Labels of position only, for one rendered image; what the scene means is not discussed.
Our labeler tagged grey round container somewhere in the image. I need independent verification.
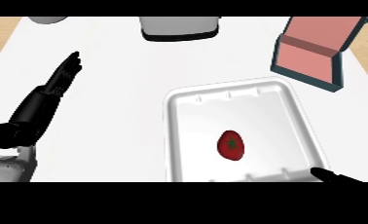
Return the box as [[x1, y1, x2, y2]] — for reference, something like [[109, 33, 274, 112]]
[[26, 16, 69, 25]]

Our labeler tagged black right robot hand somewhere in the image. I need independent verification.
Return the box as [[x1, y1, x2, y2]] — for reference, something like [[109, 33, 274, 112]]
[[310, 167, 366, 183]]

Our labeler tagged red tomato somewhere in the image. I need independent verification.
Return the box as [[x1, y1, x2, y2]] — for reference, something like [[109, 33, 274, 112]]
[[217, 130, 245, 162]]

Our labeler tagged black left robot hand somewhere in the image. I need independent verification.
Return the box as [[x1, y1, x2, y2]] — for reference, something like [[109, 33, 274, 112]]
[[0, 51, 82, 150]]

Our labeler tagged pink cardboard box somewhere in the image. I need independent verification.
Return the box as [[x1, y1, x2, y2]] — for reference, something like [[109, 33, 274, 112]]
[[270, 16, 368, 93]]

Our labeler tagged white foam tray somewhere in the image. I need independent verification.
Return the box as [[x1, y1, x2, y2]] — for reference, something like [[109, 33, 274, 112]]
[[164, 76, 332, 183]]

